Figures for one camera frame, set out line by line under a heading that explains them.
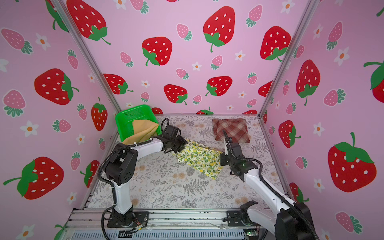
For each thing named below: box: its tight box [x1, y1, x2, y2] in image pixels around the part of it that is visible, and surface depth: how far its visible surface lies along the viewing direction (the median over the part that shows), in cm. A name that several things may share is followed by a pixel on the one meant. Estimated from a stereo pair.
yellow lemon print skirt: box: [172, 139, 224, 180], surface depth 96 cm
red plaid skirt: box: [212, 118, 250, 143], surface depth 112 cm
